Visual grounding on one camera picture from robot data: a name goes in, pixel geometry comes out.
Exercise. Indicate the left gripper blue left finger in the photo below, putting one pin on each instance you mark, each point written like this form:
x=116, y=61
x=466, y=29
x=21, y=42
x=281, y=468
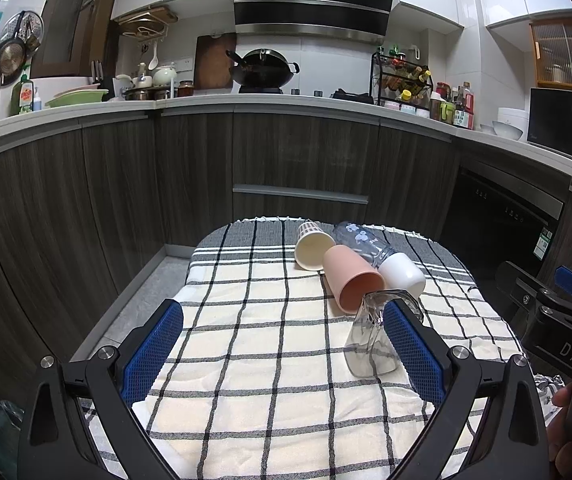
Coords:
x=55, y=440

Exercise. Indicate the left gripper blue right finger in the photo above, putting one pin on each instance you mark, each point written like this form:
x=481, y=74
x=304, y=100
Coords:
x=510, y=440

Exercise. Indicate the clear glass cup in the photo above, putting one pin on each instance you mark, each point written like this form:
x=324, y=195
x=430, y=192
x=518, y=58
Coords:
x=368, y=350

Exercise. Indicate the pink plastic cup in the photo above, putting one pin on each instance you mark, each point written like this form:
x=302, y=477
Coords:
x=350, y=277

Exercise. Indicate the patterned paper cup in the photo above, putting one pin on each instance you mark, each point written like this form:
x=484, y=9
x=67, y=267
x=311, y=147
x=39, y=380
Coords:
x=311, y=246

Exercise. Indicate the green plastic bag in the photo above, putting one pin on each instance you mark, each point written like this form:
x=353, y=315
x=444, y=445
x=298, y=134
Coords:
x=11, y=418

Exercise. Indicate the clear bottle with white cap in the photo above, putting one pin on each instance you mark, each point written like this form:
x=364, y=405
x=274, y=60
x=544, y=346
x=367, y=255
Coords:
x=398, y=270

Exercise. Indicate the black dishwasher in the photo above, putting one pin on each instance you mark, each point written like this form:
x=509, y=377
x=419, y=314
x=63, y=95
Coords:
x=495, y=217

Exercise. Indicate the black microwave oven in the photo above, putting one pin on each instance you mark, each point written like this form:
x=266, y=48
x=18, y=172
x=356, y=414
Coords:
x=550, y=119

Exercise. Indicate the white bowl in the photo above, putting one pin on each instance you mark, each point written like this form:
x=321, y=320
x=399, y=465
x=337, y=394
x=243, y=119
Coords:
x=506, y=131

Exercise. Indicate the checkered white grey cloth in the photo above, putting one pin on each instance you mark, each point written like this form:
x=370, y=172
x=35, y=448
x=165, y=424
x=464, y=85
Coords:
x=256, y=386

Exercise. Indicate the red label sauce bottle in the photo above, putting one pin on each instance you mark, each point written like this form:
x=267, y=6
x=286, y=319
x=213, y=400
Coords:
x=464, y=107

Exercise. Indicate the black spice rack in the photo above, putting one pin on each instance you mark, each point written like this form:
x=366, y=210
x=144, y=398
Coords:
x=395, y=79

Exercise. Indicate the black wok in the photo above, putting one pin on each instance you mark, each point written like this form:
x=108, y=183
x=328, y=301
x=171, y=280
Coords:
x=261, y=69

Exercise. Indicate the green dish basin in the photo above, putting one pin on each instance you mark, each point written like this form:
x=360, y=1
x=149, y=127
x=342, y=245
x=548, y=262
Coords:
x=77, y=97

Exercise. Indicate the green dish soap bottle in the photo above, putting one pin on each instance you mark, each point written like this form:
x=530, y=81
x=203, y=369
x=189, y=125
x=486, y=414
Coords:
x=22, y=98

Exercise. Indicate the wooden cutting board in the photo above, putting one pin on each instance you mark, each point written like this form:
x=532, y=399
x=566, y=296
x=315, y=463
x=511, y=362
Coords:
x=211, y=69

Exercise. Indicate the white teapot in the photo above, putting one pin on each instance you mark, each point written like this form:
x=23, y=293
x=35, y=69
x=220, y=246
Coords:
x=164, y=75

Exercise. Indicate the hanging frying pan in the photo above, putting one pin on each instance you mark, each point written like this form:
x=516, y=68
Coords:
x=20, y=39

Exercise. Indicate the grey drawer handle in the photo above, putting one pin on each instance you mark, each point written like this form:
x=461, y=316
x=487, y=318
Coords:
x=303, y=193

